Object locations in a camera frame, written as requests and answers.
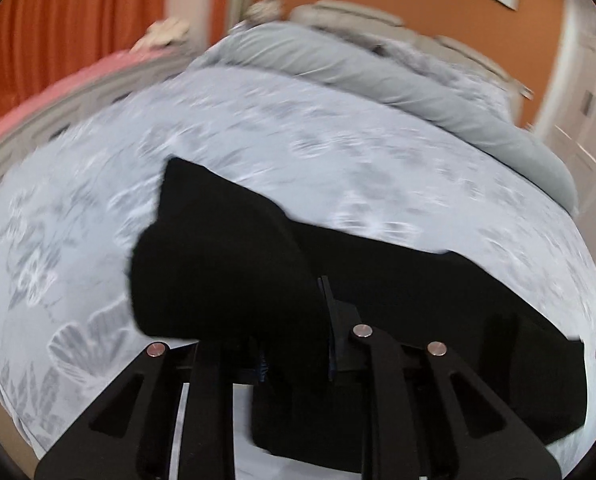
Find black pants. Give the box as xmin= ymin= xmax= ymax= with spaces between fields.
xmin=129 ymin=158 xmax=587 ymax=468

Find butterfly print grey bedspread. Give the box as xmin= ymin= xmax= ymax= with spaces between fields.
xmin=0 ymin=67 xmax=596 ymax=470

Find white wardrobe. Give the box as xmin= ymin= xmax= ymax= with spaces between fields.
xmin=543 ymin=8 xmax=596 ymax=264

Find butterfly print pillow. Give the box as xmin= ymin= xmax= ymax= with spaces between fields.
xmin=375 ymin=42 xmax=514 ymax=124

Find pink side bench cushion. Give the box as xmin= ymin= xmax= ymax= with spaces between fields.
xmin=0 ymin=47 xmax=176 ymax=139

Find cream flower plush toy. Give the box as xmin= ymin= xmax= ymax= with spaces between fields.
xmin=131 ymin=18 xmax=191 ymax=52

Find plain grey duvet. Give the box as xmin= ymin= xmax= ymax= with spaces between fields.
xmin=189 ymin=22 xmax=578 ymax=214

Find beige padded headboard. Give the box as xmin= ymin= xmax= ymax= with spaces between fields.
xmin=289 ymin=0 xmax=533 ymax=101

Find orange curtain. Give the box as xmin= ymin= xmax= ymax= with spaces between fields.
xmin=0 ymin=0 xmax=226 ymax=117

